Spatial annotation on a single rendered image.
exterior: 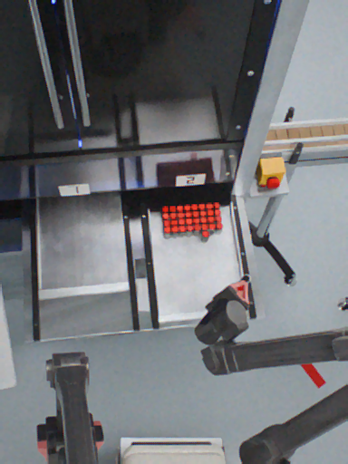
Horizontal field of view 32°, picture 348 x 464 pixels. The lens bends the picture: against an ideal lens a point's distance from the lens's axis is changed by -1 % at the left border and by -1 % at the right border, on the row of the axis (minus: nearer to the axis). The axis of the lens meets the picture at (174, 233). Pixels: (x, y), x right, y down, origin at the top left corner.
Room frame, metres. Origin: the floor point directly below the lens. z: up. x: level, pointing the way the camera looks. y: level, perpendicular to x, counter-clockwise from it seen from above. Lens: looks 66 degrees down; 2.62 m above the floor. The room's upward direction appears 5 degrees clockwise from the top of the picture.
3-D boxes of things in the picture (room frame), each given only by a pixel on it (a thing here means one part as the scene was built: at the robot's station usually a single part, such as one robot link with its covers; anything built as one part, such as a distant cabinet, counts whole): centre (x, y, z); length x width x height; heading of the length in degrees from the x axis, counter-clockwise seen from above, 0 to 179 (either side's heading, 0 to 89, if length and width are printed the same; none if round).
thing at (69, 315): (0.69, 0.10, 0.87); 0.70 x 0.48 x 0.02; 102
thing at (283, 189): (1.00, -0.28, 0.87); 0.14 x 0.13 x 0.02; 12
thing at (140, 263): (0.58, 0.08, 0.91); 0.14 x 0.03 x 0.06; 11
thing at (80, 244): (0.72, 0.28, 0.90); 0.34 x 0.26 x 0.04; 12
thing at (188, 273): (0.68, -0.07, 0.90); 0.34 x 0.26 x 0.04; 11
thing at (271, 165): (0.96, -0.27, 1.00); 0.08 x 0.07 x 0.07; 12
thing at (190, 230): (0.77, -0.06, 0.90); 0.18 x 0.02 x 0.05; 101
